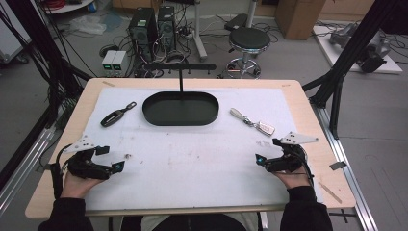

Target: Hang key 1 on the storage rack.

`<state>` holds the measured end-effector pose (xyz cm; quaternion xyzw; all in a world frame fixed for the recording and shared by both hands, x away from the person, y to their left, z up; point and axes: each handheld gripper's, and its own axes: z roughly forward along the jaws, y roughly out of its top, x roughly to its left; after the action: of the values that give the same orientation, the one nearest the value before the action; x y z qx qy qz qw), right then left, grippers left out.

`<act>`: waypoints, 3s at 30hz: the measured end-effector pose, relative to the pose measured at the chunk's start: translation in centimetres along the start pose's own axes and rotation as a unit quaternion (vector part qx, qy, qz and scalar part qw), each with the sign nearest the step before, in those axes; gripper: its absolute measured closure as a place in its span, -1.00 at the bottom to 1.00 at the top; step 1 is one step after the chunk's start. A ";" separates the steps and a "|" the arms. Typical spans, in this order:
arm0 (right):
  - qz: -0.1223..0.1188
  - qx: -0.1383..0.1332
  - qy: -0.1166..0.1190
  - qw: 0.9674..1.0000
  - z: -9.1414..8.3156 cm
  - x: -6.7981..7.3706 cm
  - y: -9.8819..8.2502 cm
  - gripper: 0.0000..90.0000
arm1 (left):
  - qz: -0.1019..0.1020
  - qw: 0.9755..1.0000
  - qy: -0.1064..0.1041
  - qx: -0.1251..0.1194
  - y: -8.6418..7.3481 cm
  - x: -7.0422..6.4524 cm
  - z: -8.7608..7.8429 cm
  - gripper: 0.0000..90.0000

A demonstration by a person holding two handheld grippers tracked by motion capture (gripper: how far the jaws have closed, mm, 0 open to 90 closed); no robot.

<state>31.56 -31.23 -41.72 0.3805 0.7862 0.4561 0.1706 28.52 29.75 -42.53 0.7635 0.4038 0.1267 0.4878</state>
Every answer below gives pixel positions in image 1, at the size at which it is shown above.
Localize white power supply box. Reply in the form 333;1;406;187
101;49;118;78
111;50;128;78

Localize white floor board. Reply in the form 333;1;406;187
312;24;404;76

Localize black car key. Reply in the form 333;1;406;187
100;101;138;128

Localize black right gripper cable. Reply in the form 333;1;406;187
297;150;316;188

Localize small grey metal plate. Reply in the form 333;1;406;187
328;161;348;171

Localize black round stool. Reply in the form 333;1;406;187
217;26;272;80

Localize aluminium rail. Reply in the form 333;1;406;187
311;103;380;231
0;125;58;214

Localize black metal frame post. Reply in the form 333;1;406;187
302;0;408;141
4;0;94;130

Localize person's torso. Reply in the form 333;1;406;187
120;213;268;231

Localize white table mat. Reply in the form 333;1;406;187
82;86;324;213

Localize flat black case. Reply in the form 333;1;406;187
223;13;249;33

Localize silver car key beige strap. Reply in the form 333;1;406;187
229;107;276;137

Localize large black computer tower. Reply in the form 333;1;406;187
127;7;159;63

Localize slim black computer tower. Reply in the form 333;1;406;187
156;5;178;53

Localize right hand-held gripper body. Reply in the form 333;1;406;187
266;131;319;174

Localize clear plastic bag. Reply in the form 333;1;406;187
68;14;108;36

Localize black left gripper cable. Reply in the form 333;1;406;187
48;143;73;200

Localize black device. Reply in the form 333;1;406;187
356;31;392;74

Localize round white table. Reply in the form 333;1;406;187
38;0;96;15

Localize brown cardboard box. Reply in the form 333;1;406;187
274;0;327;41

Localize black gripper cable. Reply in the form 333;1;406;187
297;150;316;188
48;143;73;200

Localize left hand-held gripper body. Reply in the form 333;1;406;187
63;134;114;181

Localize grey device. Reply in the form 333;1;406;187
328;22;358;50

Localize white stand leg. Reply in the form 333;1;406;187
191;0;209;63

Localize person's left hand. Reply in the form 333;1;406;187
60;172;104;200

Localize person's right hand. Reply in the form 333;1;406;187
272;170;312;191

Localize black key rack with tray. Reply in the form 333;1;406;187
141;63;220;127

